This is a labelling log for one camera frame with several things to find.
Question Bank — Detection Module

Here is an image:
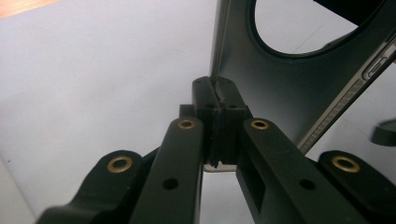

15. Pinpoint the white table cover board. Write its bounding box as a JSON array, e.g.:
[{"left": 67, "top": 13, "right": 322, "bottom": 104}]
[{"left": 0, "top": 0, "right": 396, "bottom": 224}]

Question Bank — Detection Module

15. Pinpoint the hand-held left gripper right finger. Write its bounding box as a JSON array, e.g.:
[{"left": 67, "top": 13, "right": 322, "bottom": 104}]
[{"left": 214, "top": 77, "right": 254, "bottom": 166}]

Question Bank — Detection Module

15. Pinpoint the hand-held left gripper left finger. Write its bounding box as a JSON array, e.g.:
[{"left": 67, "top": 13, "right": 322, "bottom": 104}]
[{"left": 179, "top": 76, "right": 223, "bottom": 166}]

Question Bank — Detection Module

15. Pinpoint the silver phone case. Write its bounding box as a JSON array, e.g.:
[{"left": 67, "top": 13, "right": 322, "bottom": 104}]
[{"left": 202, "top": 0, "right": 396, "bottom": 174}]

